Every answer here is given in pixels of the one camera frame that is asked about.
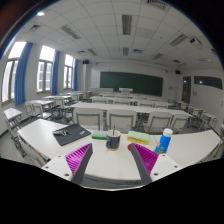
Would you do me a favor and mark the dark blue mug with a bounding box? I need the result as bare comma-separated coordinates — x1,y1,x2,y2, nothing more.
106,130,121,150

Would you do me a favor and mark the white chair right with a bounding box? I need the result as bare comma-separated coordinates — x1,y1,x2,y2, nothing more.
143,111,172,133

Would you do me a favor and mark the blue curtain left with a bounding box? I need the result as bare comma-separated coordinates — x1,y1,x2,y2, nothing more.
14,42,33,106

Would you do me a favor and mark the blue plastic bottle white cap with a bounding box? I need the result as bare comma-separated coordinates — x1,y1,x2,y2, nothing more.
154,128,173,154

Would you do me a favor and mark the bunch of keys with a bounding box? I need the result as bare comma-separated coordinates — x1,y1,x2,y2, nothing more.
53,130,68,136

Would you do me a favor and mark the red round object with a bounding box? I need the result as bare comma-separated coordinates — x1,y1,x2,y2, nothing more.
127,143,132,151

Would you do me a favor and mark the blue curtain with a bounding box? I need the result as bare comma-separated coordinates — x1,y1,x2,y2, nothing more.
51,50,60,95
14,42,33,106

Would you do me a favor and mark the green chalkboard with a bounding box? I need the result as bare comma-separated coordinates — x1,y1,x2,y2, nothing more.
100,72,163,96

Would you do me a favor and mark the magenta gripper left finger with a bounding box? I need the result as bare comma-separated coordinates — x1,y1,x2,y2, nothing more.
65,143,93,185

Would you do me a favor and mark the white chair middle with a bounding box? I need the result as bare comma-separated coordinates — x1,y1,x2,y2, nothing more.
107,109,137,133

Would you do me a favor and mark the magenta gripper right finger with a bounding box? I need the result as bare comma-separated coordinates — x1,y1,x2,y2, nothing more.
131,143,158,185

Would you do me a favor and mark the white chair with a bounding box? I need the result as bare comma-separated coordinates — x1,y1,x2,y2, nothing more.
73,108,103,130
143,111,172,133
107,109,137,133

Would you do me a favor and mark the blue curtain middle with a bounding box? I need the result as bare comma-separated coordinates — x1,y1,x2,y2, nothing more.
51,50,60,95

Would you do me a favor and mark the black mouse pad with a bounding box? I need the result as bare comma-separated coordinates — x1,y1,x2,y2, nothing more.
52,124,91,146

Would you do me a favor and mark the dark door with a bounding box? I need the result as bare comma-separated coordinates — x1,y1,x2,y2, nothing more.
182,76,191,103

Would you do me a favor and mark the white chair left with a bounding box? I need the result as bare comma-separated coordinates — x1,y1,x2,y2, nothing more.
73,108,103,130

